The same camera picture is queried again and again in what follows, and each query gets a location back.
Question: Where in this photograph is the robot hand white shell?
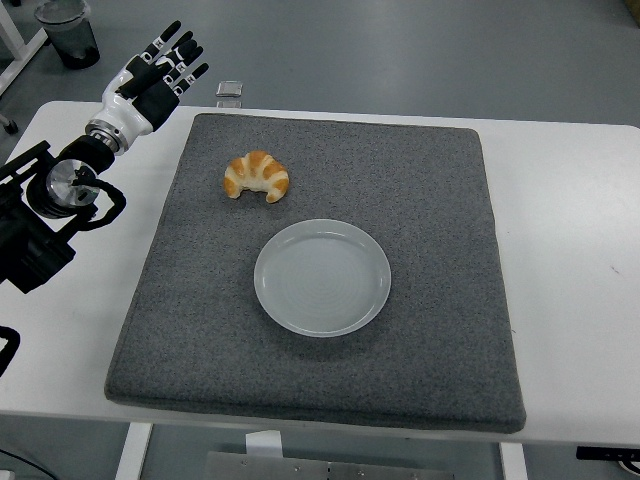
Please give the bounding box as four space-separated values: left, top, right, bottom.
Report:
87 19 211 139

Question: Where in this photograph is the golden croissant bread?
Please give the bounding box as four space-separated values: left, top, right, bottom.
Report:
222 150 291 204

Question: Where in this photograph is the round grey plate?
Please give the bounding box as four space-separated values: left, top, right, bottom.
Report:
253 218 393 338

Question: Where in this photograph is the grey metal plate with screws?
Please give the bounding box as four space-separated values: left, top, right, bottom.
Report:
204 451 456 480

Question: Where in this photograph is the black trash bin with bag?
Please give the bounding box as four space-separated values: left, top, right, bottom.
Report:
33 0 101 70

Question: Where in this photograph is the white table leg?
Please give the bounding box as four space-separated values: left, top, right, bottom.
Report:
499 442 528 480
114 422 154 480

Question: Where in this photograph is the grey felt mat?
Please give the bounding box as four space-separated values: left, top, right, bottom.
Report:
103 112 528 434

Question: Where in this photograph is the black control panel bar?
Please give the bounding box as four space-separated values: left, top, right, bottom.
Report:
575 444 640 462

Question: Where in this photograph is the white desk frame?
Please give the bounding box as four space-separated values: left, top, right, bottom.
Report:
0 0 49 97

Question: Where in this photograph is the black floor cable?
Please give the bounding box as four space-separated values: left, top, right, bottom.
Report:
0 448 49 480

